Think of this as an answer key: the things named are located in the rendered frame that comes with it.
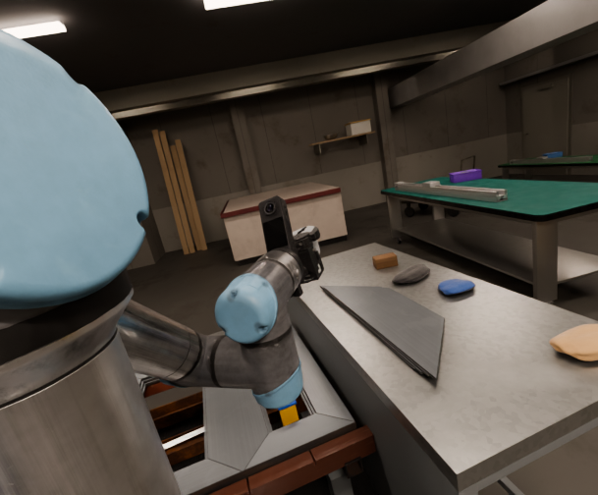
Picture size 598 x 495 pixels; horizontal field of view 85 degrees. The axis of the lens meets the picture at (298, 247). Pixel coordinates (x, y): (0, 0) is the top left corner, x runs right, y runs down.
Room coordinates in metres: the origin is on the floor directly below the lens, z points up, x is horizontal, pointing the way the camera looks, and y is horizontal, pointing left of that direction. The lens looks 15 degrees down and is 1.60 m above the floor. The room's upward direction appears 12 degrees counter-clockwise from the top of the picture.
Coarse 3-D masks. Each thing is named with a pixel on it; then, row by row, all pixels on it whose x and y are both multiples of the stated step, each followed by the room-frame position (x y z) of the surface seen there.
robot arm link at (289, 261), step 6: (270, 252) 0.49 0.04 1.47; (276, 252) 0.49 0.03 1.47; (282, 252) 0.49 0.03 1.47; (264, 258) 0.46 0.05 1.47; (270, 258) 0.46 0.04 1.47; (276, 258) 0.46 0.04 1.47; (282, 258) 0.47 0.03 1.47; (288, 258) 0.48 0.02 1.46; (294, 258) 0.49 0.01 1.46; (252, 264) 0.47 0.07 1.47; (288, 264) 0.46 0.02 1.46; (294, 264) 0.47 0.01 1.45; (294, 270) 0.46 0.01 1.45; (294, 276) 0.45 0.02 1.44; (300, 276) 0.48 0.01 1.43
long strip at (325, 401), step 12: (300, 348) 1.22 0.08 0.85; (300, 360) 1.13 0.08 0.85; (312, 360) 1.11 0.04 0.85; (312, 372) 1.04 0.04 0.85; (312, 384) 0.98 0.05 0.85; (324, 384) 0.96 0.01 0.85; (312, 396) 0.92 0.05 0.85; (324, 396) 0.91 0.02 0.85; (336, 396) 0.90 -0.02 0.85; (324, 408) 0.86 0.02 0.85; (336, 408) 0.85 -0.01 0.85
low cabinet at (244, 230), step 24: (264, 192) 7.89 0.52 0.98; (288, 192) 6.67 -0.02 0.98; (312, 192) 5.74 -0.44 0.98; (336, 192) 5.75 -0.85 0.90; (240, 216) 5.56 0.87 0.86; (312, 216) 5.70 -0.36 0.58; (336, 216) 5.75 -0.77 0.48; (240, 240) 5.55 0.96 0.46; (264, 240) 5.60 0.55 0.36; (336, 240) 5.77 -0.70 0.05; (240, 264) 5.57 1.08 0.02
